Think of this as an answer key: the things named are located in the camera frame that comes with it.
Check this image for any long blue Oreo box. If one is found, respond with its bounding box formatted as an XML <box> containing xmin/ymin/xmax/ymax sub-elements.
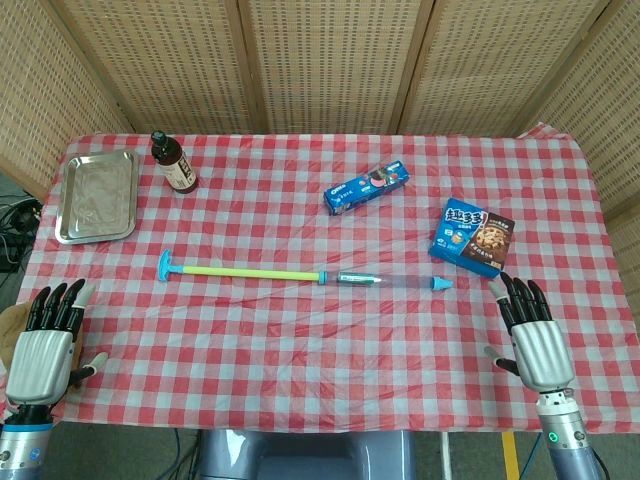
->
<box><xmin>323</xmin><ymin>160</ymin><xmax>412</xmax><ymax>217</ymax></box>

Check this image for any rectangular metal tray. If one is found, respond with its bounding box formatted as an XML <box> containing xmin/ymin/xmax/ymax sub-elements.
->
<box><xmin>53</xmin><ymin>149</ymin><xmax>141</xmax><ymax>246</ymax></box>

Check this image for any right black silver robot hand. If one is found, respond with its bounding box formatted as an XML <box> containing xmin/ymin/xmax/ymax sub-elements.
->
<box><xmin>483</xmin><ymin>272</ymin><xmax>576</xmax><ymax>392</ymax></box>

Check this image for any black floor cable bundle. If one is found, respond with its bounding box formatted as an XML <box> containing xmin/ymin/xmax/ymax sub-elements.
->
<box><xmin>0</xmin><ymin>192</ymin><xmax>44</xmax><ymax>274</ymax></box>

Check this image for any brown plush toy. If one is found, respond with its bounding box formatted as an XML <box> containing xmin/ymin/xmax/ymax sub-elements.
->
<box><xmin>0</xmin><ymin>302</ymin><xmax>87</xmax><ymax>396</ymax></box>

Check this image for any brown bottle black cap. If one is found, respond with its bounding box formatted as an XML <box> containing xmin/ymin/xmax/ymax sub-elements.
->
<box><xmin>150</xmin><ymin>130</ymin><xmax>200</xmax><ymax>195</ymax></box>

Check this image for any blue chocolate chip cookie box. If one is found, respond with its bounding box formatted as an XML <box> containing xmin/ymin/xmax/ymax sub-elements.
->
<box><xmin>428</xmin><ymin>197</ymin><xmax>516</xmax><ymax>280</ymax></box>

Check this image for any red white checkered tablecloth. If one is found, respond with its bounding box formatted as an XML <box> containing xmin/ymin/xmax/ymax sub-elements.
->
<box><xmin>14</xmin><ymin>122</ymin><xmax>640</xmax><ymax>434</ymax></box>

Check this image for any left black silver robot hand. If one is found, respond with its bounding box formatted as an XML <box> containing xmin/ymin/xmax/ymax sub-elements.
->
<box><xmin>3</xmin><ymin>278</ymin><xmax>110</xmax><ymax>407</ymax></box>

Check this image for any bamboo folding screen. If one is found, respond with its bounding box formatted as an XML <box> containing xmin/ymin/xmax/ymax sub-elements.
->
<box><xmin>0</xmin><ymin>0</ymin><xmax>640</xmax><ymax>221</ymax></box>

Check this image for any long toy syringe stick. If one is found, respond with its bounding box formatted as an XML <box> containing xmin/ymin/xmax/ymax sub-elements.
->
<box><xmin>158</xmin><ymin>248</ymin><xmax>322</xmax><ymax>285</ymax></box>

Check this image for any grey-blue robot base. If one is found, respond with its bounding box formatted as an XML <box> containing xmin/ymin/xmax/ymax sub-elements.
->
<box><xmin>197</xmin><ymin>429</ymin><xmax>417</xmax><ymax>480</ymax></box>

